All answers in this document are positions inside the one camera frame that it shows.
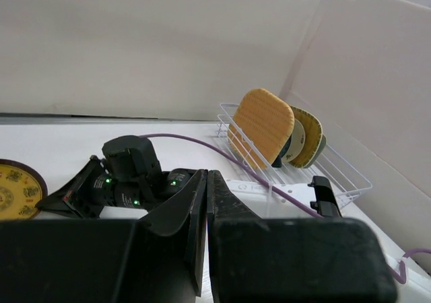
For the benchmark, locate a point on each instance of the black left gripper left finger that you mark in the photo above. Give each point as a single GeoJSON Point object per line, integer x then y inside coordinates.
{"type": "Point", "coordinates": [158, 258]}

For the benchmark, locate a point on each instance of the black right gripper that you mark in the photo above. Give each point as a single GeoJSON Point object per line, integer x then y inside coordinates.
{"type": "Point", "coordinates": [93, 188]}

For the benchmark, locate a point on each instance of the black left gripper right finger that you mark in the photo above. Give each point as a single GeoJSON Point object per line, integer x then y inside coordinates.
{"type": "Point", "coordinates": [324, 258]}

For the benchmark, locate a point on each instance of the cream floral round plate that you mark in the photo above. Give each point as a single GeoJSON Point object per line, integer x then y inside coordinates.
{"type": "Point", "coordinates": [298, 139]}

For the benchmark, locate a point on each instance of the green-rimmed bamboo tray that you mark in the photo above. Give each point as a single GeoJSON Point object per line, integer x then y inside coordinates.
{"type": "Point", "coordinates": [314, 131]}

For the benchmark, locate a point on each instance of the orange square woven tray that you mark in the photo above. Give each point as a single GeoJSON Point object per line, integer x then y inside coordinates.
{"type": "Point", "coordinates": [263, 123]}

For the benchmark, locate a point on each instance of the dark blue plate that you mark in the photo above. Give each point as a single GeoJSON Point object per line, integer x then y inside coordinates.
{"type": "Point", "coordinates": [277, 163]}

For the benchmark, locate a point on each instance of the light blue divided plate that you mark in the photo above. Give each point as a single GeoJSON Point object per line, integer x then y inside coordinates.
{"type": "Point", "coordinates": [320, 149]}

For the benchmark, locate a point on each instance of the yellow brown round plate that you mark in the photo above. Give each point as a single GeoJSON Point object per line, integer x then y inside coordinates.
{"type": "Point", "coordinates": [21, 189]}

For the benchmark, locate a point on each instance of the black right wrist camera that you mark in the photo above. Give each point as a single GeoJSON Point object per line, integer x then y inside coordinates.
{"type": "Point", "coordinates": [130, 157]}

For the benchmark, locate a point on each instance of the white wire dish rack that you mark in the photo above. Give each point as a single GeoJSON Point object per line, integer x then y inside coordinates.
{"type": "Point", "coordinates": [347, 182]}

